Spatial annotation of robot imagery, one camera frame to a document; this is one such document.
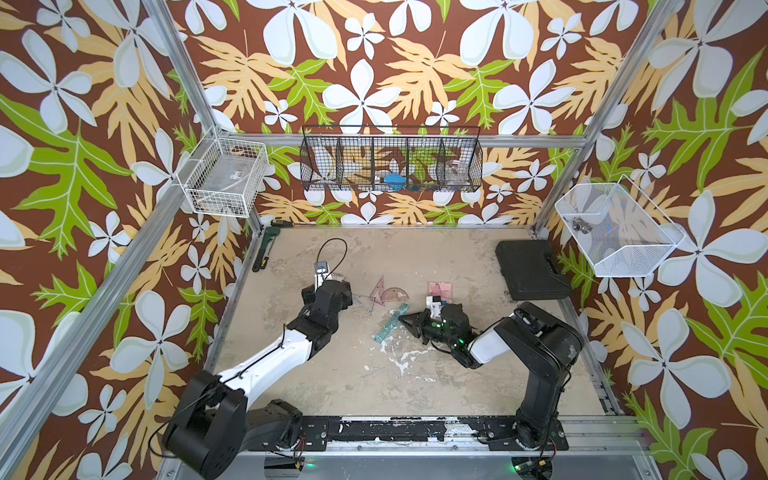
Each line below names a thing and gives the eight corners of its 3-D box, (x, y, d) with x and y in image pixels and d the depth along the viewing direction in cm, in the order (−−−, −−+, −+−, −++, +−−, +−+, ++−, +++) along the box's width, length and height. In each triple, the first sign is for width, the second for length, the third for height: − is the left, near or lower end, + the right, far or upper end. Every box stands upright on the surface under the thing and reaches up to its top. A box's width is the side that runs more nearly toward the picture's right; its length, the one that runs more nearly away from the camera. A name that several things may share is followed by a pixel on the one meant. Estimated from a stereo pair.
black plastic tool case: (508, 300, 102) (515, 290, 96) (493, 250, 116) (498, 239, 111) (562, 300, 102) (572, 290, 97) (540, 250, 116) (548, 239, 111)
